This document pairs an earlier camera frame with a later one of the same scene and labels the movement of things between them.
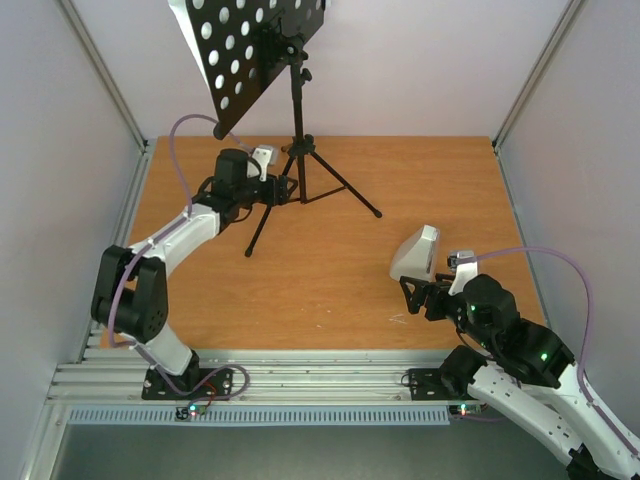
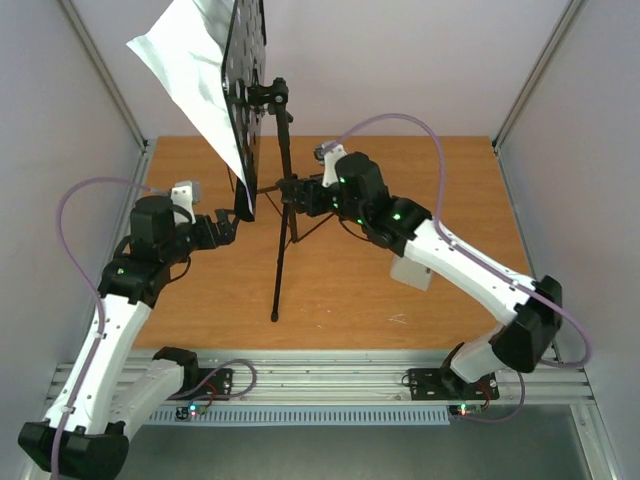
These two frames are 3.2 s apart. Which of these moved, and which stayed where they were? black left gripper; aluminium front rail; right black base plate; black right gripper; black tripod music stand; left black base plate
Moved: black tripod music stand; black left gripper; black right gripper
Stayed: right black base plate; aluminium front rail; left black base plate
